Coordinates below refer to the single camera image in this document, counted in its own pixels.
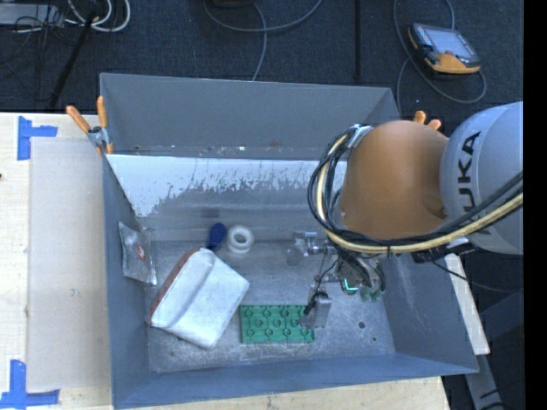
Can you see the grey metal bin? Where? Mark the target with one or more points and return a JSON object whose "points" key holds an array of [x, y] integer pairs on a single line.
{"points": [[239, 113]]}

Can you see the white folded cloth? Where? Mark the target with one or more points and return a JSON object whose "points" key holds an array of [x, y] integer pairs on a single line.
{"points": [[205, 297]]}

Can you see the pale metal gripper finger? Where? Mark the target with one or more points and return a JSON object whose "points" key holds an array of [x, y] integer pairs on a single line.
{"points": [[307, 242], [318, 310]]}

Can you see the dark green flat block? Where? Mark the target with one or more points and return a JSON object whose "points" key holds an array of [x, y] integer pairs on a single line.
{"points": [[273, 325]]}

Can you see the blue oval tag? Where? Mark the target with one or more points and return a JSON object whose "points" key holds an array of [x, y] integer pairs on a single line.
{"points": [[217, 234]]}

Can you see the clear plastic packet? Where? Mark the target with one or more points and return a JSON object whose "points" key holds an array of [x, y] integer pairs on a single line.
{"points": [[137, 254]]}

